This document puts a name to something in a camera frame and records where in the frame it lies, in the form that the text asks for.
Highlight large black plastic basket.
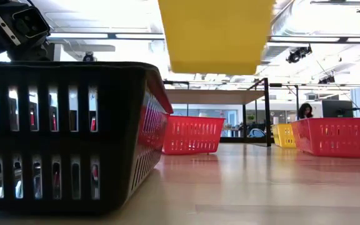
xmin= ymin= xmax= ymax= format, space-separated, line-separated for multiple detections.
xmin=0 ymin=61 xmax=174 ymax=217

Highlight large yellow plastic basket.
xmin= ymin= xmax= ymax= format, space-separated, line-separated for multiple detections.
xmin=157 ymin=0 xmax=277 ymax=76

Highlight small red plastic basket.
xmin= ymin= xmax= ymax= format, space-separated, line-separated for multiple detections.
xmin=162 ymin=114 xmax=226 ymax=156

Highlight small yellow plastic basket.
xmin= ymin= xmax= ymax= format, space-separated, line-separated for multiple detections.
xmin=271 ymin=123 xmax=297 ymax=149

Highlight medium red plastic basket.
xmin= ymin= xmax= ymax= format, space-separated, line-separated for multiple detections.
xmin=290 ymin=117 xmax=360 ymax=159

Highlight wooden shelf black metal legs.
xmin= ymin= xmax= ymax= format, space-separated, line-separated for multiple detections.
xmin=162 ymin=77 xmax=273 ymax=148

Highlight linear ceiling light bar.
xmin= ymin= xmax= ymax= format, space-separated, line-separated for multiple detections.
xmin=47 ymin=31 xmax=360 ymax=44

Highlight blue white rounded object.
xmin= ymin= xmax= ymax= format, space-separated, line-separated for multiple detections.
xmin=248 ymin=127 xmax=267 ymax=139

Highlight black track spotlight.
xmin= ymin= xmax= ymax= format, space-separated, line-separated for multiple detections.
xmin=285 ymin=46 xmax=313 ymax=64
xmin=317 ymin=74 xmax=336 ymax=85

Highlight person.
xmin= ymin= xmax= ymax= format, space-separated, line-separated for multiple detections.
xmin=297 ymin=102 xmax=314 ymax=121

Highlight black computer monitor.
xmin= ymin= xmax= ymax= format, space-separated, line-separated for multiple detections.
xmin=321 ymin=99 xmax=354 ymax=119

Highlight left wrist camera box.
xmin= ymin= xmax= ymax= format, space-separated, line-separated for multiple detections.
xmin=0 ymin=5 xmax=51 ymax=47

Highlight round black ceiling camera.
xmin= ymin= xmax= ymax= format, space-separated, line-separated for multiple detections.
xmin=82 ymin=51 xmax=96 ymax=63

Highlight black aluminium table frame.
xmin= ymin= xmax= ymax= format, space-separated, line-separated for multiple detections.
xmin=219 ymin=136 xmax=293 ymax=144

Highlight silver ventilation duct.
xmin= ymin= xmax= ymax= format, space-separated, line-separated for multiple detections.
xmin=261 ymin=0 xmax=360 ymax=65

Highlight background black metal frame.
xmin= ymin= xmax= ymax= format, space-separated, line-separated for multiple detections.
xmin=269 ymin=82 xmax=360 ymax=123

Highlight black ceiling rail fixture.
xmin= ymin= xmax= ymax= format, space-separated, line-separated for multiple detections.
xmin=309 ymin=0 xmax=360 ymax=14

